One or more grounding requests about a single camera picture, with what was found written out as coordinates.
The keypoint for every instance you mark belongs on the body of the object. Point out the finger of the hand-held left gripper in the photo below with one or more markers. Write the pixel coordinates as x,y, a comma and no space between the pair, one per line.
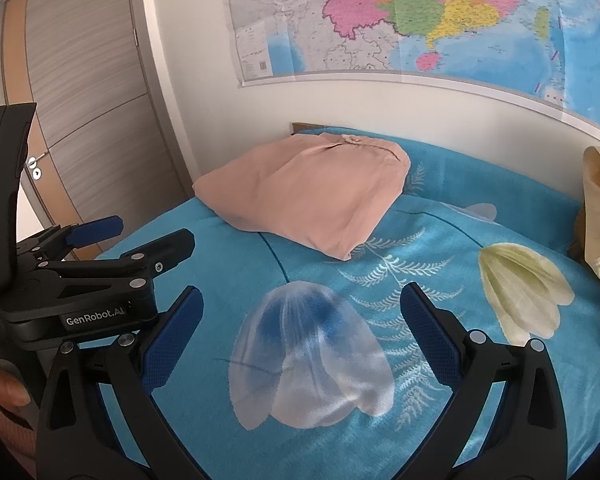
97,227
170,247

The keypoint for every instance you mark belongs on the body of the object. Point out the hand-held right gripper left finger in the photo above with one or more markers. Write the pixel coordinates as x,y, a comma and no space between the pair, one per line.
172,340

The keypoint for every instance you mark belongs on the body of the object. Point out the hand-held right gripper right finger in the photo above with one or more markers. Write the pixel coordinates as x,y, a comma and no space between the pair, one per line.
430,335

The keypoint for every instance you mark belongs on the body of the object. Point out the pink jacket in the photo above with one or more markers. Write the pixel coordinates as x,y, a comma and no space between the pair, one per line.
305,195

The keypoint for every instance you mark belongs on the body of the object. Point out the person's left hand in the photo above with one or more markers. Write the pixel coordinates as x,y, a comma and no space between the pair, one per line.
7,385

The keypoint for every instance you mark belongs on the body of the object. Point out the silver door lock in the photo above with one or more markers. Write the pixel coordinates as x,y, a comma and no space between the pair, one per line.
36,167

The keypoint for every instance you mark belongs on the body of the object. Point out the blue floral bed sheet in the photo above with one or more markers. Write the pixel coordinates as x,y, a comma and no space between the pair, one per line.
220,270

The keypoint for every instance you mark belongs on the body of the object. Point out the grey wooden door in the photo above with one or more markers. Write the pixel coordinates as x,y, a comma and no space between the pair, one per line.
90,85

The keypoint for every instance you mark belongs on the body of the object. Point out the brown garment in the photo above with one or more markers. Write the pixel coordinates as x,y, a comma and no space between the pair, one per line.
578,235

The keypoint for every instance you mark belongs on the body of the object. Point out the wooden bed frame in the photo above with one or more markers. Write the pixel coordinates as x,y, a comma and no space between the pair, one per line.
300,127

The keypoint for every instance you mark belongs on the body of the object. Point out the colourful wall map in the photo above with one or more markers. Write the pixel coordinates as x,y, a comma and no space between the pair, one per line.
430,10

